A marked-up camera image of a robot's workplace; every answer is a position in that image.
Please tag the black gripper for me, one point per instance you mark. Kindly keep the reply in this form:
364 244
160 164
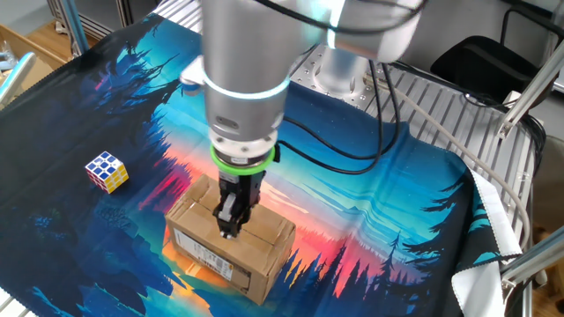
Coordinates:
242 187

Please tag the silver metal tube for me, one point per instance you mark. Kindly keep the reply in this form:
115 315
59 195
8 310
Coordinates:
17 77

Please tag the brown cardboard box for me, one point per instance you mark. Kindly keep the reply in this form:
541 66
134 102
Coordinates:
260 255
44 66

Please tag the landscape print tablecloth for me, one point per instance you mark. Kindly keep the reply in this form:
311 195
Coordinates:
396 198

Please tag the black office chair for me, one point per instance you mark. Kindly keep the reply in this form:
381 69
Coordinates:
484 66

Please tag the Rubik's cube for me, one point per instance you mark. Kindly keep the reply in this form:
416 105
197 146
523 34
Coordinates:
108 174

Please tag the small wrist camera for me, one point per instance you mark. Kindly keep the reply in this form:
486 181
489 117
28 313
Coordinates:
194 89

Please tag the aluminium frame post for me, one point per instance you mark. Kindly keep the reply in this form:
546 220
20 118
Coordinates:
529 94
75 26
537 260

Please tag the silver camera mount bracket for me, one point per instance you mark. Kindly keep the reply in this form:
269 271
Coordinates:
191 72

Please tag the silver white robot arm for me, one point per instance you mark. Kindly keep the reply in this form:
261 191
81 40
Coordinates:
264 66

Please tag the white power adapter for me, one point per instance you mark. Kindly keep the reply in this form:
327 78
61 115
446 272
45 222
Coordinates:
512 98

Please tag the flat brown cardboard box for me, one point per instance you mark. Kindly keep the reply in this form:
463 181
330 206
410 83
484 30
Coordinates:
44 66

